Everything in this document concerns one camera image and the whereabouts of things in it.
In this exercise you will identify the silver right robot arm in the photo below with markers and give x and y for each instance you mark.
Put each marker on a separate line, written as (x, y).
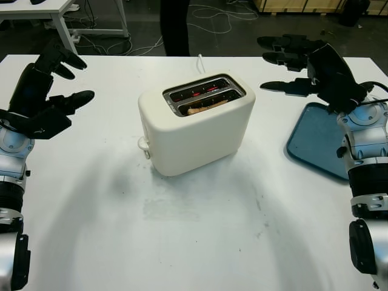
(363, 142)

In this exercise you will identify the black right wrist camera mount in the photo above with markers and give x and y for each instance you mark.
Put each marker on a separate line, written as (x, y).
(365, 88)

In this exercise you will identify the white two-slot toaster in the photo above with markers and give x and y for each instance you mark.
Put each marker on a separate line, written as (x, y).
(200, 142)

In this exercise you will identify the browned toast slice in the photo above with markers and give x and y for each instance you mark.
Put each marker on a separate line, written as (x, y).
(203, 107)

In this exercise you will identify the white desk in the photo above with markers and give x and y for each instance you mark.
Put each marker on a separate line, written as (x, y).
(18, 7)

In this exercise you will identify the black bin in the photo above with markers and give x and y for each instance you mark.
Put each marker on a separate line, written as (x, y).
(353, 12)

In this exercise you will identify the white power strip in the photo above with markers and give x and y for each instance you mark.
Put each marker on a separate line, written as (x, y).
(75, 38)

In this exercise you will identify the person in white jacket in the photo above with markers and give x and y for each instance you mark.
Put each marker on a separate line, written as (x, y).
(175, 27)

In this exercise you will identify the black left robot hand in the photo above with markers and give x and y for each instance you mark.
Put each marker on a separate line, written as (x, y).
(28, 88)

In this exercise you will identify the blue plastic tray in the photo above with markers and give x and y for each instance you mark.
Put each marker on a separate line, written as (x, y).
(315, 142)

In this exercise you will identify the black computer mouse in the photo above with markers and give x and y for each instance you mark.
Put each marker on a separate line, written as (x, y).
(39, 1)

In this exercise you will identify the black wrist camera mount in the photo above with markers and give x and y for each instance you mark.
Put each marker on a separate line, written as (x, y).
(42, 127)
(365, 88)

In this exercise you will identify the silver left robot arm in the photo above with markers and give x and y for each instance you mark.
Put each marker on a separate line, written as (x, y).
(12, 145)

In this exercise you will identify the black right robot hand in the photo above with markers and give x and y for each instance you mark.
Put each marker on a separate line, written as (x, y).
(330, 72)

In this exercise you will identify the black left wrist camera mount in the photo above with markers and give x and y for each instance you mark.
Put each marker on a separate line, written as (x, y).
(42, 127)

